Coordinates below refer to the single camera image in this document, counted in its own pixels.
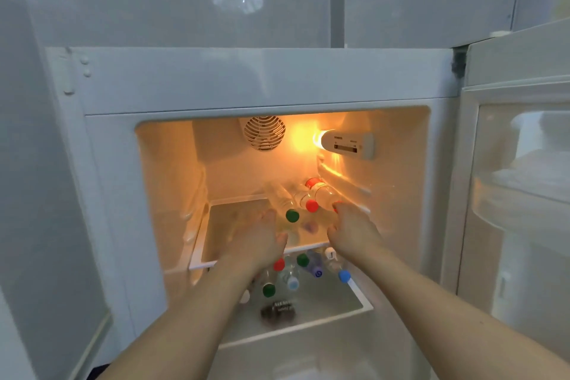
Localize person's left hand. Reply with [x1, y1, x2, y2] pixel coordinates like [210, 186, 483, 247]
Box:
[225, 209, 289, 278]

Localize person's right hand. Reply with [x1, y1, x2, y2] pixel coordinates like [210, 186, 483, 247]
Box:
[327, 202, 384, 263]

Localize person's right forearm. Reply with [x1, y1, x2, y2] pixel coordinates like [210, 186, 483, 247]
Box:
[354, 245, 570, 380]

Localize person's left forearm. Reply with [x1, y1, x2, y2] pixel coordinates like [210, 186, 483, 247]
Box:
[96, 255, 254, 380]

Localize pile of plastic water bottles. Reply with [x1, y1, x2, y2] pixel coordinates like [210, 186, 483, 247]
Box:
[239, 247, 352, 305]

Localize red label bottle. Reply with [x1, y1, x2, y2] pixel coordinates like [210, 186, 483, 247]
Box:
[305, 177, 344, 214]

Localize clear bottle green cap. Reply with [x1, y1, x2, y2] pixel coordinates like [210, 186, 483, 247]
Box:
[266, 183, 300, 224]

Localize clear bottle red cap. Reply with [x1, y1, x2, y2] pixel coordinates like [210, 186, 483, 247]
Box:
[292, 186, 320, 214]

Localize glass fridge shelf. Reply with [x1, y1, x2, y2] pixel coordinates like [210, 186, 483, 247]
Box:
[189, 194, 372, 271]
[218, 275, 374, 349]

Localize dark flat packet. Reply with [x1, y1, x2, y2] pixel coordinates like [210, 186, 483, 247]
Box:
[260, 300, 297, 321]

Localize white thermostat lamp box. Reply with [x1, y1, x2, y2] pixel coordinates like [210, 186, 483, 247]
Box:
[320, 129, 376, 160]

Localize round white fan vent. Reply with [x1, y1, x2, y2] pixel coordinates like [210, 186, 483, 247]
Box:
[239, 115, 287, 152]

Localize white refrigerator door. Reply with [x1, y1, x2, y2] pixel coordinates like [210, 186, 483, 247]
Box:
[440, 18, 570, 365]

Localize clear door shelf bin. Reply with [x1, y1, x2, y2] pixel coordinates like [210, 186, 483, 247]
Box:
[471, 148, 570, 258]

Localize white refrigerator body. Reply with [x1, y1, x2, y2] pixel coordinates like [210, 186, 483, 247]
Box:
[45, 46, 464, 380]

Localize grey door hinge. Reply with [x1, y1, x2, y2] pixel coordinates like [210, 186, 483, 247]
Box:
[451, 45, 468, 79]

